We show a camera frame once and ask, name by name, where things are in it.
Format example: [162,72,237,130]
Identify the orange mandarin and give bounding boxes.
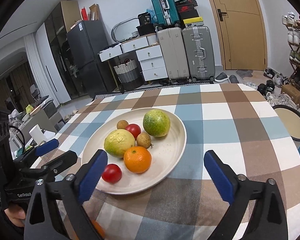
[71,217,106,239]
[123,146,152,174]

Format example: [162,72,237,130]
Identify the large red cherry tomato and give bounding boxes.
[102,164,122,184]

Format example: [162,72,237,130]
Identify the yellow guava fruit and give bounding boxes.
[104,129,135,158]

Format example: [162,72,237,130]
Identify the brown longan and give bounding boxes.
[116,120,129,129]
[136,132,152,148]

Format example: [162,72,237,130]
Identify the small red cherry tomato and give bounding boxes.
[125,124,141,139]

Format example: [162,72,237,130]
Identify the green passion fruit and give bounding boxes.
[142,109,171,138]

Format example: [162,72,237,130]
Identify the person's left hand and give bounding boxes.
[4,205,26,227]

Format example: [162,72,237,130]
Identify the round stool beige top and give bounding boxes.
[273,105,300,142]

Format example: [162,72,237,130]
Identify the checkered tablecloth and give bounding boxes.
[36,84,300,239]

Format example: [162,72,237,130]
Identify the woven laundry basket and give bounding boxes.
[114,59,143,91]

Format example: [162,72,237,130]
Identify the black refrigerator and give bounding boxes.
[67,20,116,98]

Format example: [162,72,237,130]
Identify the white drawer desk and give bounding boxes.
[99,33,168,81]

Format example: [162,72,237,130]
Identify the beige suitcase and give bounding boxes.
[157,27,190,82]

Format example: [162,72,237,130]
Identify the silver suitcase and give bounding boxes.
[182,25,215,82]

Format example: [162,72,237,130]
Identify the wooden shoe rack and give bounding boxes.
[281,12,300,118]

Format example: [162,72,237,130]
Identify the teal suitcase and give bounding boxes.
[151,0,180,27]

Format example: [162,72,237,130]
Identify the stacked shoe boxes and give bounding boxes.
[175,0,204,27]

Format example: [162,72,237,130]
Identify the wooden door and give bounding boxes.
[209,0,267,70]

